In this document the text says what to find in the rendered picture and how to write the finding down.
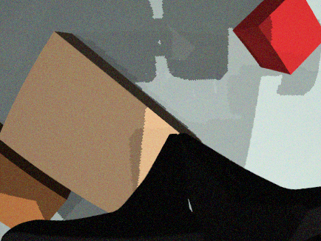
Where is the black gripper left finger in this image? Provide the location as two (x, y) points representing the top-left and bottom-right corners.
(1, 133), (204, 241)

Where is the red cube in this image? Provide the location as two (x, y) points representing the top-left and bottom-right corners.
(232, 0), (321, 75)

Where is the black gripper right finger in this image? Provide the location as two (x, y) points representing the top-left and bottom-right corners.
(178, 133), (321, 241)

